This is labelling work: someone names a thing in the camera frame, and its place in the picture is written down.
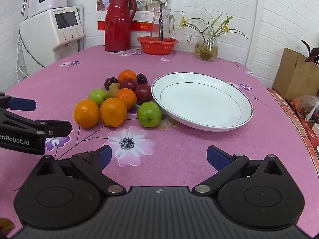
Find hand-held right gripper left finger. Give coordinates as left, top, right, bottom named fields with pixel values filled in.
left=29, top=145, right=126, bottom=197

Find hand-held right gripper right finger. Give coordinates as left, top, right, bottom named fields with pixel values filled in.
left=206, top=146, right=291, bottom=197

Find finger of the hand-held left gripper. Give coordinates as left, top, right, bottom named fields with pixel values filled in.
left=0, top=108, right=73, bottom=138
left=0, top=93, right=37, bottom=112

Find large orange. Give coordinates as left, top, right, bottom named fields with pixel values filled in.
left=100, top=98, right=128, bottom=128
left=74, top=99, right=100, bottom=128

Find white plate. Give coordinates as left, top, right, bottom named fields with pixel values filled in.
left=151, top=73, right=254, bottom=132

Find small tangerine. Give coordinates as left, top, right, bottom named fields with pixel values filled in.
left=115, top=88, right=137, bottom=110
left=118, top=70, right=137, bottom=84

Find small yellow-green fruit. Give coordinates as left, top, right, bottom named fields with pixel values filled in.
left=108, top=83, right=120, bottom=98

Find pink floral tablecloth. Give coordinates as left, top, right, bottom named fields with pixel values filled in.
left=0, top=45, right=316, bottom=239

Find white water dispenser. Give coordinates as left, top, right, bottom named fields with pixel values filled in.
left=19, top=6, right=84, bottom=76

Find red checked cloth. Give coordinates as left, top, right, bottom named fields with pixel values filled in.
left=267, top=88, right=319, bottom=160

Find clear plastic bag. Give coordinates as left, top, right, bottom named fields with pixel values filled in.
left=290, top=95, right=319, bottom=125

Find glass vase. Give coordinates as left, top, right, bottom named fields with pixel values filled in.
left=194, top=36, right=219, bottom=61

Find cardboard box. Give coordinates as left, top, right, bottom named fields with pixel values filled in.
left=272, top=48, right=319, bottom=102

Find red thermos jug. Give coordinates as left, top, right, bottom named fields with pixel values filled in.
left=105, top=0, right=137, bottom=52

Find red plastic basket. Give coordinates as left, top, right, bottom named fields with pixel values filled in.
left=137, top=36, right=179, bottom=55

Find dark stirring rod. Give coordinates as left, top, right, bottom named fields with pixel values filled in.
left=159, top=4, right=164, bottom=41

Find yellow orchid plant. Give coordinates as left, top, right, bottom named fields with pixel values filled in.
left=174, top=7, right=248, bottom=45

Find purple leaf plant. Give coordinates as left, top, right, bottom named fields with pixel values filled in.
left=301, top=39, right=319, bottom=66

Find glass pitcher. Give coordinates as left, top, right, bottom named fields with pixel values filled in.
left=150, top=8, right=175, bottom=41

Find white wall pipe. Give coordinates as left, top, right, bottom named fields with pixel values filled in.
left=245, top=0, right=265, bottom=66

